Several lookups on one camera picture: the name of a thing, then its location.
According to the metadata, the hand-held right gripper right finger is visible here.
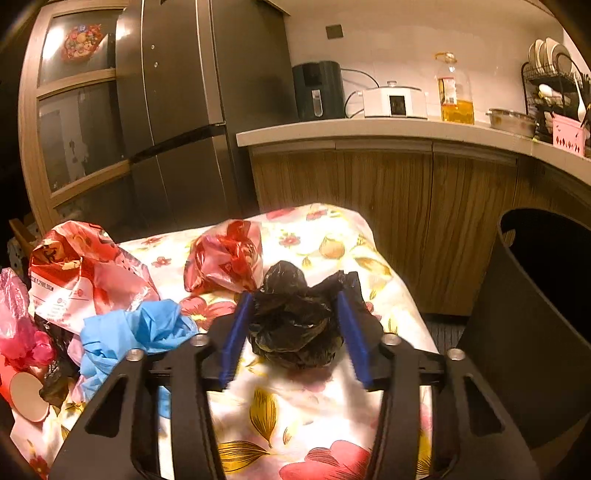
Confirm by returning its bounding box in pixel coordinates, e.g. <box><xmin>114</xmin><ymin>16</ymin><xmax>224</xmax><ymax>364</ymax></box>
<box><xmin>336</xmin><ymin>291</ymin><xmax>541</xmax><ymax>480</ymax></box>

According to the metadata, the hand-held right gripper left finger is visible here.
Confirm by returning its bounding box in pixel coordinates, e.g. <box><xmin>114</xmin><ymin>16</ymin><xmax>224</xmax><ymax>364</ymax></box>
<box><xmin>48</xmin><ymin>292</ymin><xmax>254</xmax><ymax>480</ymax></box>

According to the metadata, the blue plastic bag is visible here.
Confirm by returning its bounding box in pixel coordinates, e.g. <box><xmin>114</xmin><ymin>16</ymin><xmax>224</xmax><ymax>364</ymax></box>
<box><xmin>79</xmin><ymin>299</ymin><xmax>199</xmax><ymax>418</ymax></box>

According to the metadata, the black trash bin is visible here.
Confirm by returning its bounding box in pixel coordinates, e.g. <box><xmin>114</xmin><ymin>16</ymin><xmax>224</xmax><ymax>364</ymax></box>
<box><xmin>455</xmin><ymin>208</ymin><xmax>591</xmax><ymax>450</ymax></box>

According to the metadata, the large red white plastic bag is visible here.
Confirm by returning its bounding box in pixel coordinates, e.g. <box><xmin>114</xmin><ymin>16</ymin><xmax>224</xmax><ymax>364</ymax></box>
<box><xmin>28</xmin><ymin>220</ymin><xmax>160</xmax><ymax>335</ymax></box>

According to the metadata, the crumpled red plastic bag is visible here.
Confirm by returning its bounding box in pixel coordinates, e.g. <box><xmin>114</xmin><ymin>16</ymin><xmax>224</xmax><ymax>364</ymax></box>
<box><xmin>184</xmin><ymin>219</ymin><xmax>265</xmax><ymax>296</ymax></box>

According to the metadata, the floral tablecloth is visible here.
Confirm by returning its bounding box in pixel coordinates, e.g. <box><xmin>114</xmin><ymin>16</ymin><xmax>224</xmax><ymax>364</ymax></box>
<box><xmin>9</xmin><ymin>203</ymin><xmax>439</xmax><ymax>480</ymax></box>

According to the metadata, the wooden kitchen cabinet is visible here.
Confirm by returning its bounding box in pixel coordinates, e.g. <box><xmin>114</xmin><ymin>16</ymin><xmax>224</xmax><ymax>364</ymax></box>
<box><xmin>249</xmin><ymin>138</ymin><xmax>591</xmax><ymax>317</ymax></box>

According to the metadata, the small black plastic bag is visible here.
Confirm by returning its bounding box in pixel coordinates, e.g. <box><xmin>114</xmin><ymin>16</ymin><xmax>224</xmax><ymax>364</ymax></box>
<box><xmin>34</xmin><ymin>314</ymin><xmax>81</xmax><ymax>408</ymax></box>

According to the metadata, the red paper cup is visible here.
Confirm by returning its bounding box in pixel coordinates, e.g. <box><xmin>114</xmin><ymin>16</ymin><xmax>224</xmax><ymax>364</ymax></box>
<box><xmin>0</xmin><ymin>355</ymin><xmax>51</xmax><ymax>423</ymax></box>

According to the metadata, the pink plastic bag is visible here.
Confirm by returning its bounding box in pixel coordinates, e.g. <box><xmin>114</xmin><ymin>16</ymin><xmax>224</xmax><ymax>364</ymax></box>
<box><xmin>0</xmin><ymin>268</ymin><xmax>56</xmax><ymax>370</ymax></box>

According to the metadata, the white rice cooker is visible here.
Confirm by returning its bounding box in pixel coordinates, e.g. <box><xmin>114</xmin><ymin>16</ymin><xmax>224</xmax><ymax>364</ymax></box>
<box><xmin>362</xmin><ymin>80</ymin><xmax>429</xmax><ymax>121</ymax></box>

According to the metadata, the grey refrigerator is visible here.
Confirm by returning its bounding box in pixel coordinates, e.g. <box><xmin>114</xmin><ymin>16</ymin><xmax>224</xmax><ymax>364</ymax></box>
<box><xmin>115</xmin><ymin>0</ymin><xmax>301</xmax><ymax>232</ymax></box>

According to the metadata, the black air fryer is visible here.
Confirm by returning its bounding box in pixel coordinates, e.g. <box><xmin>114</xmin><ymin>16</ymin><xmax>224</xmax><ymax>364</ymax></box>
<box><xmin>292</xmin><ymin>61</ymin><xmax>346</xmax><ymax>122</ymax></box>

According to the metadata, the wooden framed glass door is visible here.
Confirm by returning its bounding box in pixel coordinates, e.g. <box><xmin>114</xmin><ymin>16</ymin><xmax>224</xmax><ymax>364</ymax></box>
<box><xmin>18</xmin><ymin>0</ymin><xmax>139</xmax><ymax>227</ymax></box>

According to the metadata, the cooking oil bottle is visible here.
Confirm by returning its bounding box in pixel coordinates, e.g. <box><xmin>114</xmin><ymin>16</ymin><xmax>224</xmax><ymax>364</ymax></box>
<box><xmin>434</xmin><ymin>52</ymin><xmax>475</xmax><ymax>125</ymax></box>

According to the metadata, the metal bowl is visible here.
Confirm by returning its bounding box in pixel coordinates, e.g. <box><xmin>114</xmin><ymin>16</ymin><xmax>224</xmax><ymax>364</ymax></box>
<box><xmin>486</xmin><ymin>108</ymin><xmax>539</xmax><ymax>138</ymax></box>

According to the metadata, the pink basket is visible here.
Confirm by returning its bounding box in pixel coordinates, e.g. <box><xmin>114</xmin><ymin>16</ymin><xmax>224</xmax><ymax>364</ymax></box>
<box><xmin>551</xmin><ymin>113</ymin><xmax>591</xmax><ymax>155</ymax></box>

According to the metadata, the black dish rack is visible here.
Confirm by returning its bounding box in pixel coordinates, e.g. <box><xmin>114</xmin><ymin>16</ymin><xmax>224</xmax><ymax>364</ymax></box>
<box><xmin>522</xmin><ymin>39</ymin><xmax>591</xmax><ymax>145</ymax></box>

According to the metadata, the white ladle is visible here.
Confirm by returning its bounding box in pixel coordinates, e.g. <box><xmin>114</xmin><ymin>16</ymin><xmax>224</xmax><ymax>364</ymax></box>
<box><xmin>538</xmin><ymin>83</ymin><xmax>587</xmax><ymax>123</ymax></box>

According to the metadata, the red door decoration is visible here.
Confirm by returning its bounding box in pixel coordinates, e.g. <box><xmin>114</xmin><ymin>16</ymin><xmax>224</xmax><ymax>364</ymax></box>
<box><xmin>60</xmin><ymin>24</ymin><xmax>103</xmax><ymax>63</ymax></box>

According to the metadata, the grey power cable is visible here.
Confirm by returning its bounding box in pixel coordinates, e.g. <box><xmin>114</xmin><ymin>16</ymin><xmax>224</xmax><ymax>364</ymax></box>
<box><xmin>344</xmin><ymin>90</ymin><xmax>365</xmax><ymax>119</ymax></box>

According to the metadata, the black power cable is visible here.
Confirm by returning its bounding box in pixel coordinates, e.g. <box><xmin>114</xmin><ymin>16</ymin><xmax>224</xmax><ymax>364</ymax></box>
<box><xmin>342</xmin><ymin>68</ymin><xmax>369</xmax><ymax>93</ymax></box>

